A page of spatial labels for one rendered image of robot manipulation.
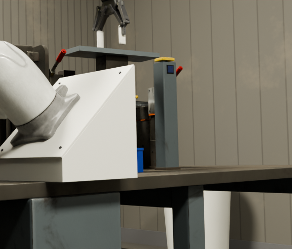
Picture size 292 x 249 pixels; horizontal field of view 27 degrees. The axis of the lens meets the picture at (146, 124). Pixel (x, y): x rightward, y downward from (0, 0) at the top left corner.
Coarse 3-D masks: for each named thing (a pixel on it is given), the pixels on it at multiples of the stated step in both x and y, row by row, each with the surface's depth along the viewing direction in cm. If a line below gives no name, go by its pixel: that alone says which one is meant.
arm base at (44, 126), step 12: (60, 96) 178; (72, 96) 179; (48, 108) 172; (60, 108) 175; (36, 120) 171; (48, 120) 172; (60, 120) 173; (24, 132) 174; (36, 132) 172; (48, 132) 169; (12, 144) 179
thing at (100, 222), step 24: (0, 216) 169; (24, 216) 160; (48, 216) 161; (72, 216) 166; (96, 216) 172; (0, 240) 169; (24, 240) 160; (48, 240) 161; (72, 240) 166; (96, 240) 172; (120, 240) 178
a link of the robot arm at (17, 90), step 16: (0, 48) 166; (16, 48) 170; (0, 64) 164; (16, 64) 166; (32, 64) 171; (0, 80) 165; (16, 80) 166; (32, 80) 168; (0, 96) 167; (16, 96) 167; (32, 96) 168; (48, 96) 172; (0, 112) 171; (16, 112) 170; (32, 112) 170
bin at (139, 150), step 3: (138, 150) 227; (141, 150) 228; (138, 153) 227; (141, 153) 228; (138, 156) 227; (141, 156) 228; (138, 159) 227; (141, 159) 228; (138, 162) 227; (141, 162) 228; (138, 165) 227; (141, 165) 228; (138, 168) 227; (141, 168) 228; (138, 171) 227; (141, 171) 228
